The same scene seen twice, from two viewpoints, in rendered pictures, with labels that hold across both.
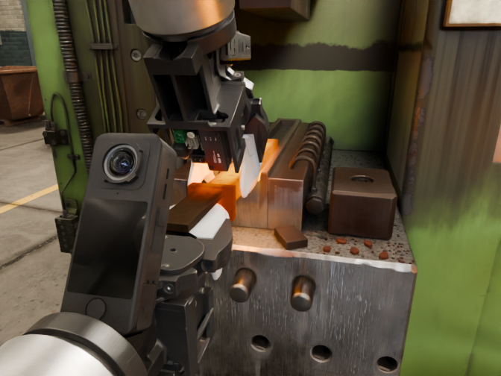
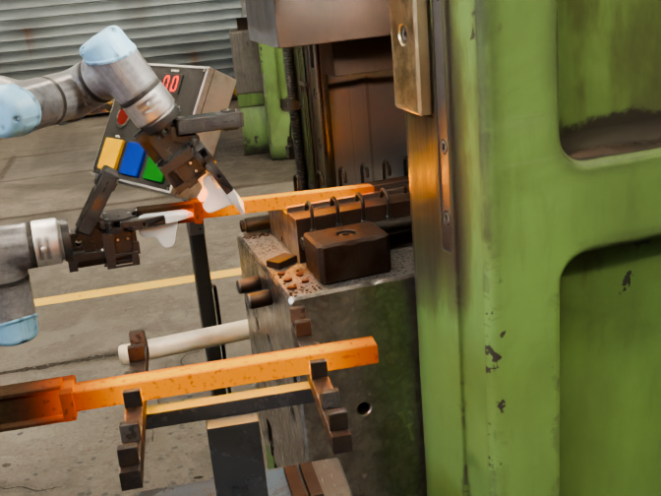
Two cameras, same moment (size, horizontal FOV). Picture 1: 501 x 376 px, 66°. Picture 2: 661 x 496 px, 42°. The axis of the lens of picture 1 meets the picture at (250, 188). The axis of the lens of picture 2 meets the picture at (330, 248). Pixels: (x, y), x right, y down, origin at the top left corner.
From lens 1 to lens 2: 1.33 m
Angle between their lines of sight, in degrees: 57
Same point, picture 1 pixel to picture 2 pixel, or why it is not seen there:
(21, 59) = not seen: outside the picture
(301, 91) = not seen: hidden behind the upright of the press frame
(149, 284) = (90, 219)
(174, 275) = (103, 221)
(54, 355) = (49, 221)
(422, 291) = (431, 381)
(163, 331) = (103, 244)
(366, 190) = (318, 238)
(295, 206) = (296, 239)
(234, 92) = (181, 152)
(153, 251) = (93, 209)
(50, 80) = not seen: hidden behind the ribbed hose
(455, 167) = (429, 247)
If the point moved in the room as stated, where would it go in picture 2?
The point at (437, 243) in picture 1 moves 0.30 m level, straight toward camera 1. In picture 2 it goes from (431, 328) to (235, 346)
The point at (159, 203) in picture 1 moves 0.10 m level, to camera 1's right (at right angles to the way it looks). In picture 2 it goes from (99, 193) to (119, 205)
